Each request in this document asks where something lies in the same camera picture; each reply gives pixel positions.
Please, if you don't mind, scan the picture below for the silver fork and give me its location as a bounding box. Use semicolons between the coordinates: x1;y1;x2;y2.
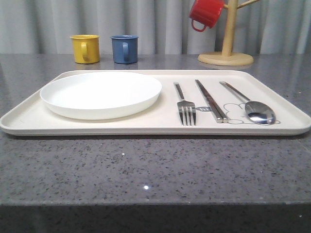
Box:
174;82;196;126

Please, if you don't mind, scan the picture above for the white round plate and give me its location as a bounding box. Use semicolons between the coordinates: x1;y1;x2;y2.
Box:
40;71;162;120

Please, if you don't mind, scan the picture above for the silver chopstick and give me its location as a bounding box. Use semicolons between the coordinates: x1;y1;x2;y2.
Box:
195;80;223;123
208;92;229;123

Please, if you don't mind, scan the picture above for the silver spoon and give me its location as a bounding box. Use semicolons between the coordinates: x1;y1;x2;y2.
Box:
220;81;276;125

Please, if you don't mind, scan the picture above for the beige rabbit serving tray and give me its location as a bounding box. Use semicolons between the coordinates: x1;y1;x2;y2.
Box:
0;70;311;136

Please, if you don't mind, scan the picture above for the blue enamel mug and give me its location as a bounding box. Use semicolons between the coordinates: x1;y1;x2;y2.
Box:
111;35;138;64

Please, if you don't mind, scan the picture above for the wooden mug tree stand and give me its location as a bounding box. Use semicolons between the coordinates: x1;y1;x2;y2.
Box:
198;0;259;66

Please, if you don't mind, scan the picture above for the yellow enamel mug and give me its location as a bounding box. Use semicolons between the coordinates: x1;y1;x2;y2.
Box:
70;34;100;64

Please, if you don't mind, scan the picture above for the red enamel mug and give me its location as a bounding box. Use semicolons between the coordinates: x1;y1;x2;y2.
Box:
189;0;225;32

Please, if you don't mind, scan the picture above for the grey curtain backdrop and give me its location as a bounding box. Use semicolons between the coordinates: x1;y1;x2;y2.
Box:
0;0;311;54

